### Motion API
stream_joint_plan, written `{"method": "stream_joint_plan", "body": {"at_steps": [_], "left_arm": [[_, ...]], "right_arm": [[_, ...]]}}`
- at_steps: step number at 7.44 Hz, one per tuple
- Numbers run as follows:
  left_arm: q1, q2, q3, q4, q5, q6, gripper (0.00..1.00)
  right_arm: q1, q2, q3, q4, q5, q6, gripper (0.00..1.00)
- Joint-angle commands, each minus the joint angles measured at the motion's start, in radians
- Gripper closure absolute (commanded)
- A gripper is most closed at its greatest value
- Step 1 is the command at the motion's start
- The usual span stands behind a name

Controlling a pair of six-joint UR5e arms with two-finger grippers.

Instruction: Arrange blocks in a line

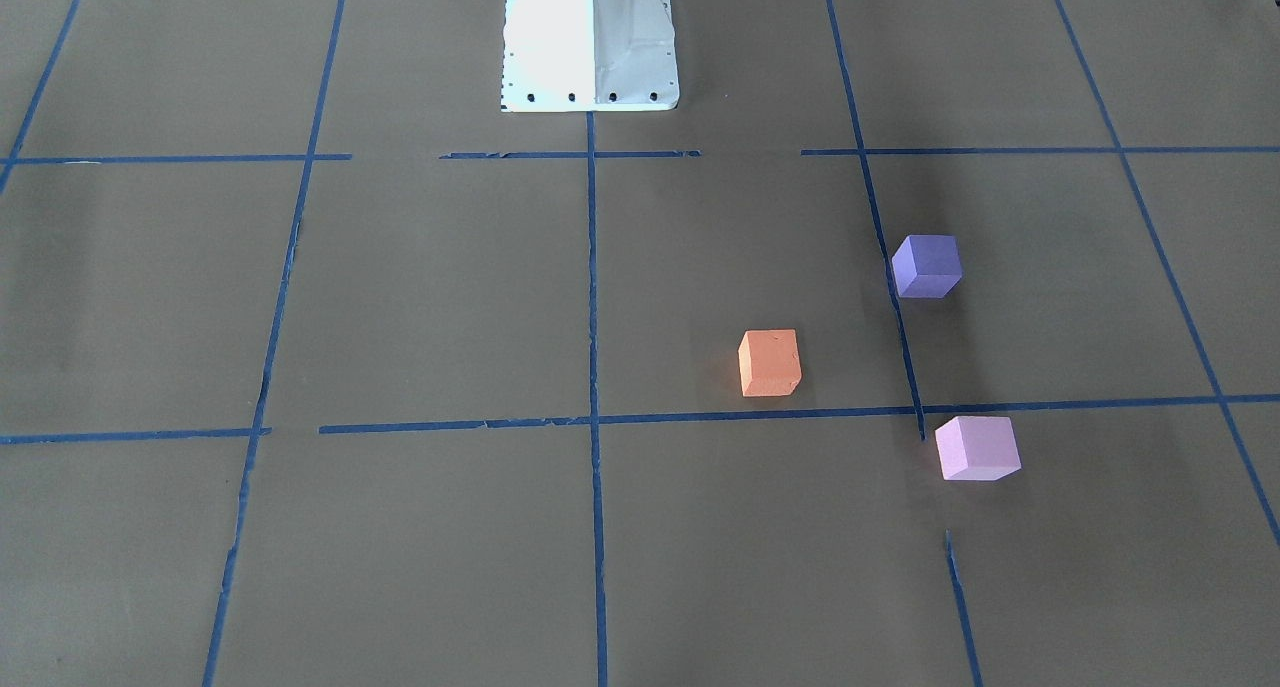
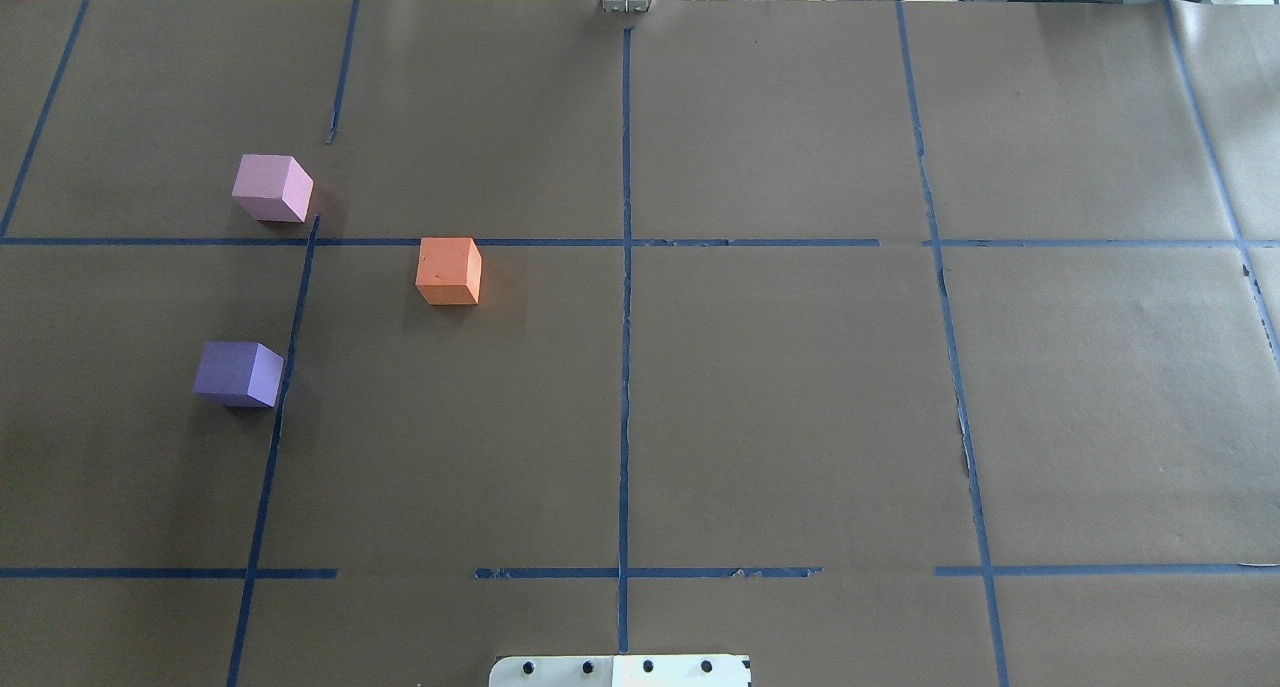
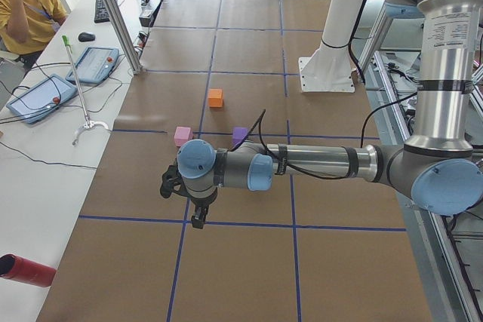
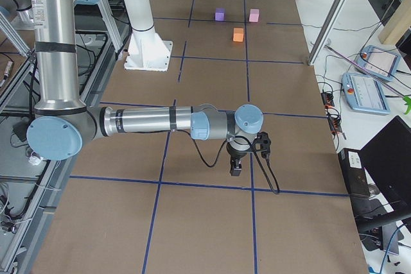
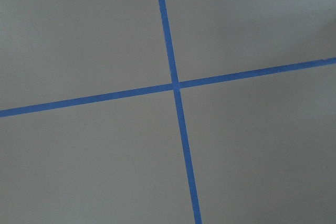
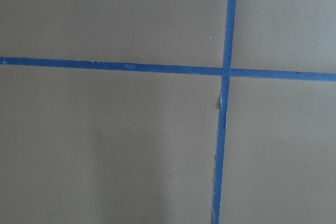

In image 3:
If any white camera pole stand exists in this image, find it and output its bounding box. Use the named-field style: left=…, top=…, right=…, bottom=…
left=299, top=0, right=365, bottom=93

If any brown paper table cover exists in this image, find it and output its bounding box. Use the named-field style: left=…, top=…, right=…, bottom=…
left=36, top=0, right=433, bottom=322

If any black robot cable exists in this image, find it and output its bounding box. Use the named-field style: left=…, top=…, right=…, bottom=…
left=232, top=109, right=418, bottom=180

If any person in yellow shirt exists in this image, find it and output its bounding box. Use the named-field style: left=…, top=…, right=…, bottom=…
left=1, top=0, right=67, bottom=69

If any aluminium frame post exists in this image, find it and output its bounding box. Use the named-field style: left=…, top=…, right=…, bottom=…
left=103, top=0, right=142, bottom=75

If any red cylinder tube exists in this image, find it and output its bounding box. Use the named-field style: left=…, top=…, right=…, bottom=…
left=1, top=254, right=57, bottom=287

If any purple foam cube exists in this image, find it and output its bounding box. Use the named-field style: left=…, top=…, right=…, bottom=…
left=232, top=127, right=248, bottom=147

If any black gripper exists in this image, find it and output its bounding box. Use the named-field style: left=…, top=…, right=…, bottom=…
left=159, top=161, right=210, bottom=228

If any orange foam cube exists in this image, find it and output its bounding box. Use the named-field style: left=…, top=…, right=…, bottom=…
left=208, top=88, right=223, bottom=108

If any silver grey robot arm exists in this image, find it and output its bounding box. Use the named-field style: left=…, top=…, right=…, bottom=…
left=160, top=0, right=482, bottom=228

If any far blue teach pendant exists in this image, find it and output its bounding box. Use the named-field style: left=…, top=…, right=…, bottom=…
left=75, top=47, right=120, bottom=84

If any near blue teach pendant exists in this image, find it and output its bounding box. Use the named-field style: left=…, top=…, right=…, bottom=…
left=6, top=74, right=77, bottom=124

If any blue teach pendant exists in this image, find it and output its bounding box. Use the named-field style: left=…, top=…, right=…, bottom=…
left=6, top=74, right=77, bottom=124
left=75, top=47, right=120, bottom=84

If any black computer mouse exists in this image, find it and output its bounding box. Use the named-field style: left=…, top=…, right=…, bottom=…
left=78, top=32, right=96, bottom=42

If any black keyboard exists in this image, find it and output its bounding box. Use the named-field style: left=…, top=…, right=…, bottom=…
left=94, top=0, right=110, bottom=23

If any reacher grabber stick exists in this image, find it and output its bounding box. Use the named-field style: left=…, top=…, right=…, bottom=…
left=62, top=35, right=109, bottom=146

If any pink foam cube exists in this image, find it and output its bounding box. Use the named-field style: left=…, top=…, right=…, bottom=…
left=174, top=126, right=193, bottom=147

